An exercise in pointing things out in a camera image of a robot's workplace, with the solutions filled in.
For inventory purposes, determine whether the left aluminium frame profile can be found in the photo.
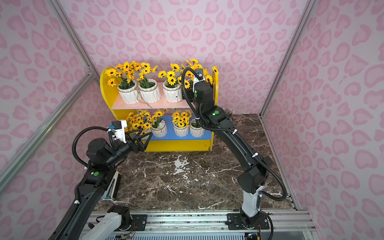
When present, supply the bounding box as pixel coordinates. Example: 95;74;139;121
1;71;97;193

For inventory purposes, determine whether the right aluminium frame profile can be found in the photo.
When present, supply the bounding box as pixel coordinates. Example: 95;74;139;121
259;0;319;119

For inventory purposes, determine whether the sunflower pot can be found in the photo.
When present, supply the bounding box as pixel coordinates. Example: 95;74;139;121
135;62;161;104
158;64;183;103
178;59;219;90
172;110;192;137
150;109;168;138
190;119;205;138
105;61;141;105
125;110;153;135

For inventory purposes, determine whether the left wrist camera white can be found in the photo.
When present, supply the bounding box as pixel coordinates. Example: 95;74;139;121
108;120;128;144

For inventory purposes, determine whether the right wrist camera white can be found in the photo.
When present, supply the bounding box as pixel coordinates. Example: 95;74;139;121
193;69;204;88

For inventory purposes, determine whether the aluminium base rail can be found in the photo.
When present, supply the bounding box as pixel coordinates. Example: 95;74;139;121
56;209;319;240

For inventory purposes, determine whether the back left aluminium post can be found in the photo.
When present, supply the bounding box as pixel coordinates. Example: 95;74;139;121
47;0;100;81

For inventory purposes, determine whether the pink cup with pencils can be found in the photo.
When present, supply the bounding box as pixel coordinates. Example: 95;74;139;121
223;108;234;118

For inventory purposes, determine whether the yellow two-tier shelf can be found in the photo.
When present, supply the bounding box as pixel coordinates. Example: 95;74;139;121
100;70;214;152

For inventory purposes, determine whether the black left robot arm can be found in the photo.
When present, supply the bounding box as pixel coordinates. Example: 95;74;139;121
49;131;153;240

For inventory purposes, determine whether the aluminium frame profile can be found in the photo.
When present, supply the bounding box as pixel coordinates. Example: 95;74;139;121
1;71;97;193
259;0;319;119

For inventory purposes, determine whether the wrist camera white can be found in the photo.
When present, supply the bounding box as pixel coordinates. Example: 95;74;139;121
108;120;128;144
193;69;204;88

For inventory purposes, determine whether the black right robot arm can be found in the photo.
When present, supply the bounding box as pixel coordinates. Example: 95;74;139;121
181;68;288;229

